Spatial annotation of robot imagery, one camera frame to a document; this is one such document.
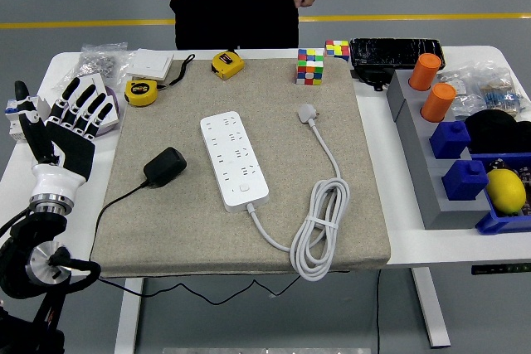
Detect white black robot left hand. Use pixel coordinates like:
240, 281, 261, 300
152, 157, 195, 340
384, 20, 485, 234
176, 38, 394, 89
13, 75, 117, 201

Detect thin black plug cord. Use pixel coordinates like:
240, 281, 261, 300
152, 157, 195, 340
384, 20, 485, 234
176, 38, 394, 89
89, 179, 304, 305

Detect black plug adapter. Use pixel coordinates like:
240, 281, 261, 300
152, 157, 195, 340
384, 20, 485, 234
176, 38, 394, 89
143, 146, 188, 189

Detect white power strip board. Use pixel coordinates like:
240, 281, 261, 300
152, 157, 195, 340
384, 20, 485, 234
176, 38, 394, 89
200, 110, 270, 213

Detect white circuit breaker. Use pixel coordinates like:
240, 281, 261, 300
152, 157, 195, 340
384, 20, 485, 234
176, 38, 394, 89
4, 95, 53, 143

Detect small colourful puzzle cube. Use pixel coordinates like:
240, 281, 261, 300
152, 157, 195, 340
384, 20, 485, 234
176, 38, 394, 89
324, 40, 351, 62

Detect person's torso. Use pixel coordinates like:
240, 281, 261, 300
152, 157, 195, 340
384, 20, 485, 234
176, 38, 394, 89
169, 0, 300, 51

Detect large colourful puzzle cube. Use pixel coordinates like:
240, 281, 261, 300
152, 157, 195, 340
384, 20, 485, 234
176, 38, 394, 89
295, 48, 325, 86

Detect clear bag of metal screws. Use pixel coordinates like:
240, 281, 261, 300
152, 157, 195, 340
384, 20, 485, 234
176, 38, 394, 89
51, 41, 138, 92

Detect yellow tape measure black label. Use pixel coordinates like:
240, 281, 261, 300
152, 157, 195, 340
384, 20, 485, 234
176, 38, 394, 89
211, 50, 246, 80

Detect black wrapped box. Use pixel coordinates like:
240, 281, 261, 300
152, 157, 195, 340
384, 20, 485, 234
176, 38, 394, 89
349, 37, 447, 71

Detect orange cylinder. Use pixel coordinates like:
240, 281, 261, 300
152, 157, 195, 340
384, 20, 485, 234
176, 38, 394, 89
408, 52, 442, 92
420, 82, 457, 124

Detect grey-brown mat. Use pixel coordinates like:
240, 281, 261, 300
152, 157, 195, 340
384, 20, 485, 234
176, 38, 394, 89
90, 57, 392, 279

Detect white table leg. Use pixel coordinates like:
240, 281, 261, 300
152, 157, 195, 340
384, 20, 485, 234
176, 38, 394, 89
410, 266, 452, 349
114, 277, 144, 354

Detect clear bag of small parts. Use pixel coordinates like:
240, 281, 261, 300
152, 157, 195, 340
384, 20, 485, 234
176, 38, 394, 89
437, 59, 515, 121

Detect grey block holder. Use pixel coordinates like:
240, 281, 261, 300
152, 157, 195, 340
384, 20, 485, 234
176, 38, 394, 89
386, 68, 493, 230

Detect blue block with knob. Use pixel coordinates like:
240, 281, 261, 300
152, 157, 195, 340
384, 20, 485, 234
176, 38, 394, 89
441, 158, 490, 202
429, 120, 472, 160

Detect clear bag of blue resistors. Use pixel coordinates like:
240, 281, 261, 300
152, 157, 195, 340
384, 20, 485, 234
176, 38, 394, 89
476, 78, 531, 119

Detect black cloth bundle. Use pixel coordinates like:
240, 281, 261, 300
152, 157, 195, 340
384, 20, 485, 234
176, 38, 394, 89
463, 109, 531, 155

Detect yellow lemon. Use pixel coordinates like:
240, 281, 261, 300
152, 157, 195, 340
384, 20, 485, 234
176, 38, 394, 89
485, 168, 527, 215

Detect blue plastic bin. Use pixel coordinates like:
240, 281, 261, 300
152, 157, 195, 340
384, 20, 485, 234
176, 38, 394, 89
470, 153, 531, 235

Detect black table control panel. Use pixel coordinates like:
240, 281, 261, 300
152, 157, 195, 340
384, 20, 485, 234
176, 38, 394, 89
470, 263, 531, 276

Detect white wall socket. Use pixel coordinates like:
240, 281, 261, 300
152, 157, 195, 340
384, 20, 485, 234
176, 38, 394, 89
99, 96, 121, 131

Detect white wall switch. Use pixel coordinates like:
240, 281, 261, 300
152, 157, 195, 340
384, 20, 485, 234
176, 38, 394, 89
37, 73, 110, 123

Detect white switch plate stack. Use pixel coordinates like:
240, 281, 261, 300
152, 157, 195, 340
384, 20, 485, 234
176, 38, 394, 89
124, 47, 175, 82

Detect yellow tape measure with strap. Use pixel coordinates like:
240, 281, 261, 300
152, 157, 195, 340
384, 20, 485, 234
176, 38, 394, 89
124, 53, 196, 109

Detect white power cord with plug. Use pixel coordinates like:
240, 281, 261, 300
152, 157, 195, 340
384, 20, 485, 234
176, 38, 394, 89
246, 103, 352, 283

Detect black hanging cable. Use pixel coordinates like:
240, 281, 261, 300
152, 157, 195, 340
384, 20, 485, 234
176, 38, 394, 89
375, 269, 382, 354

